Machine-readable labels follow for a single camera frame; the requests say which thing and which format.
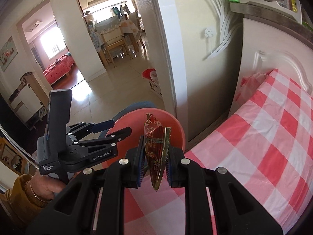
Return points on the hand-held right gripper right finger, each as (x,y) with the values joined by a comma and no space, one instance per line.
(171,176)

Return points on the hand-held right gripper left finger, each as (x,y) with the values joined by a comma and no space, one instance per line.
(140,166)

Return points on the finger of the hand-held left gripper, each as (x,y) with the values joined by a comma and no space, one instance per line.
(102,149)
(102,126)

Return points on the red patterned snack packet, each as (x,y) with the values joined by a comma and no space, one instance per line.
(156,151)

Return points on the red plastic basin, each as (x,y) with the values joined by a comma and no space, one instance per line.
(132,120)

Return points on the person's left forearm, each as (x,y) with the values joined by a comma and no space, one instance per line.
(17,200)

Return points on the person's left hand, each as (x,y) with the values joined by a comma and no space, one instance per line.
(46,184)

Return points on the grey-blue plastic container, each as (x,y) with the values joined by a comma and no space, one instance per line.
(132,106)

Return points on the wooden shoe cabinet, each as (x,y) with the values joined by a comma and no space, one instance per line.
(24,98)

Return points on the bed with red cover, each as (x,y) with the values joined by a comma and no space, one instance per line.
(57,69)

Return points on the red plastic bag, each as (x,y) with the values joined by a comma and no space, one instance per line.
(149,74)

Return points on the wooden chair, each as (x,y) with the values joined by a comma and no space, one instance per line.
(115,44)

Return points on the dining table with cloth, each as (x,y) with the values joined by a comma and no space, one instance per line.
(129,27)

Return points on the white cabinet door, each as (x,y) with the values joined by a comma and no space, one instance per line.
(273,51)

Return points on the grey kitchen countertop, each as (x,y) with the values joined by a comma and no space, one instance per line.
(269,19)

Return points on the yellow bottle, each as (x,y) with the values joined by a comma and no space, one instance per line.
(294,1)

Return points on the framed wall picture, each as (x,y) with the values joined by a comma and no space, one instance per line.
(8,53)

